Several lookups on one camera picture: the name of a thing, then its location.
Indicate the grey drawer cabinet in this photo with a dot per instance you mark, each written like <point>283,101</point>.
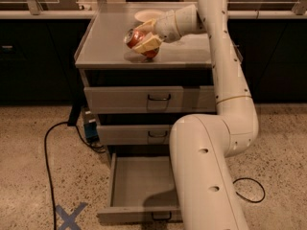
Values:
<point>104,48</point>

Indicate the grey middle drawer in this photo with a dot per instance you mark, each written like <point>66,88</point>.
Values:
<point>134,134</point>

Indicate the white bowl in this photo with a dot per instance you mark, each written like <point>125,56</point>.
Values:
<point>145,15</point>

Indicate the dark background counter cabinets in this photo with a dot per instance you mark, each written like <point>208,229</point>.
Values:
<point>37,63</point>

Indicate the blue tape cross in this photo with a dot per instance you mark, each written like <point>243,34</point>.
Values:
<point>69,220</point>

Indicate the blue power box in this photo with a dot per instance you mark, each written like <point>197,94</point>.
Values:
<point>90,127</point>

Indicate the grey top drawer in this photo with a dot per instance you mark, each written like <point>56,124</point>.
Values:
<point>150,99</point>

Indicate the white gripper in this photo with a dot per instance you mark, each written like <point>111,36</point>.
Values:
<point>167,27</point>

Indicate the grey open bottom drawer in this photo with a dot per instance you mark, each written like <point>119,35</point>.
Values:
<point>141,189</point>

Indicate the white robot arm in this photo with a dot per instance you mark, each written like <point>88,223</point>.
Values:
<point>200,143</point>

